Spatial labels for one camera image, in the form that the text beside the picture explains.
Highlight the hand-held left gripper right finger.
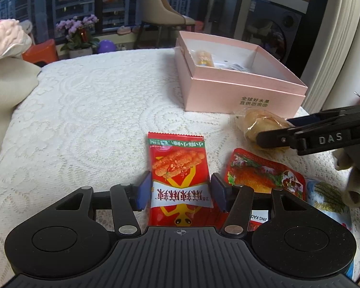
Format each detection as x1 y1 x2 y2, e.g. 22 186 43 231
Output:
210 172 314 237

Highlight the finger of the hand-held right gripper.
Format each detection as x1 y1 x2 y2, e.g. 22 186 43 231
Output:
286 107 354 127
256 127 300 150

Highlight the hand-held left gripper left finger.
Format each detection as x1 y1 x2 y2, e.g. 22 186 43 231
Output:
54 170 153 237

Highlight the clear bread packet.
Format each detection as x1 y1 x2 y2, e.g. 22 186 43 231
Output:
232 108 291 151

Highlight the red snack packet yellow print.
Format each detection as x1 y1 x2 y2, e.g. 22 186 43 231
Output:
147 131 215 227

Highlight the pink cardboard box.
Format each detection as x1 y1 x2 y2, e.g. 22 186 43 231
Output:
174 30 309 119

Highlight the yellow cracker packet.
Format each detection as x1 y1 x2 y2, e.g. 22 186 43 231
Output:
195 51 213 66

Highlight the person's right hand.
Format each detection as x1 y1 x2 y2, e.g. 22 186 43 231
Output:
331 148 360 208

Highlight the red packet fish print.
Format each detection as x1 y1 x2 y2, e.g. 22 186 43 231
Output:
224 148 307 231

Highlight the blue packet green sticks print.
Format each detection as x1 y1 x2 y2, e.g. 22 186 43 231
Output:
304 178 356 279

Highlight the white ribbed column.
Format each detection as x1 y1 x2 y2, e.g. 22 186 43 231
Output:
300 0 360 112

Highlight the white lace tablecloth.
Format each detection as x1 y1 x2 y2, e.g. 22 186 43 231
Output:
0 47 360 264

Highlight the washing machine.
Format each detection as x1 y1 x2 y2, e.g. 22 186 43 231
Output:
246 0 309 63

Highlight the purple ball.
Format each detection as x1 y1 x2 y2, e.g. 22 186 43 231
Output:
98 40 116 54

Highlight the beige cushion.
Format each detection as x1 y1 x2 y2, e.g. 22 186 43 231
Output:
0 55 42 186

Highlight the orange stool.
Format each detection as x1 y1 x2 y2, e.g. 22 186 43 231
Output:
22 39 59 64

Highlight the purple flower plant white pot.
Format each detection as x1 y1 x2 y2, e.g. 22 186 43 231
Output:
55 14 101 58

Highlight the beige chair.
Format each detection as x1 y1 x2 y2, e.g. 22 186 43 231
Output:
136 0 197 48

